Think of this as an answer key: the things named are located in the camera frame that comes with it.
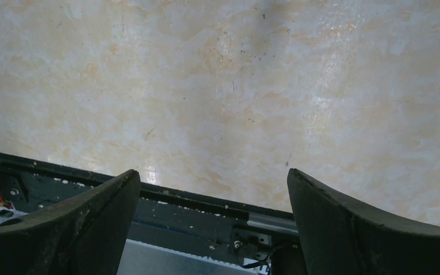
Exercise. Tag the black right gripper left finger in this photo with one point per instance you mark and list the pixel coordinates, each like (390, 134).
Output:
(84, 234)

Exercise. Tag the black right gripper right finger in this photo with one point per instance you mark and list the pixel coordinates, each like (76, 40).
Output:
(343, 235)

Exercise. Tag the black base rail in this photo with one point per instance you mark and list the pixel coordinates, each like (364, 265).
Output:
(172, 231)

